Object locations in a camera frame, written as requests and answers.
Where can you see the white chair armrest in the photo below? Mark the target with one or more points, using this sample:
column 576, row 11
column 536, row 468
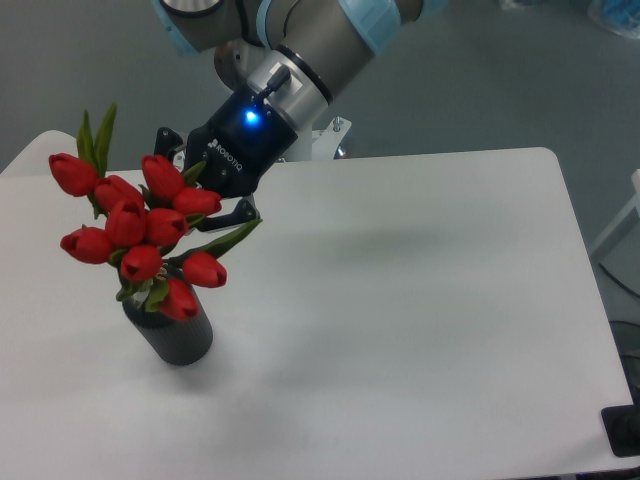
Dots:
column 33, row 160

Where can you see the dark grey ribbed vase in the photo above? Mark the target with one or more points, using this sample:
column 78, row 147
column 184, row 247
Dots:
column 175, row 335

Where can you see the red tulip bouquet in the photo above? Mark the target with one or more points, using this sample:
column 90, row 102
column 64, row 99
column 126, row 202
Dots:
column 144, row 224

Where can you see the white furniture frame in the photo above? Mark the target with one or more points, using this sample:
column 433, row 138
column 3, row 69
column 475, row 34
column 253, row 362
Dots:
column 619, row 227

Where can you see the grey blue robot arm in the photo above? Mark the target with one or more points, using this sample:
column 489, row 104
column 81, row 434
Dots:
column 331, row 41

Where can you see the blue plastic bag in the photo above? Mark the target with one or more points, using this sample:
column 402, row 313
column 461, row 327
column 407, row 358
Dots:
column 618, row 16

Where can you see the black device at table edge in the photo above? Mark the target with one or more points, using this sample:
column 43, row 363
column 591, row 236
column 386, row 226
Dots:
column 622, row 429

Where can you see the white metal base frame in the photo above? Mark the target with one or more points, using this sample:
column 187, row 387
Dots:
column 319, row 145

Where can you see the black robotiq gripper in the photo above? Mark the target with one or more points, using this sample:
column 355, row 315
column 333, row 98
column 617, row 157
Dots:
column 238, row 144

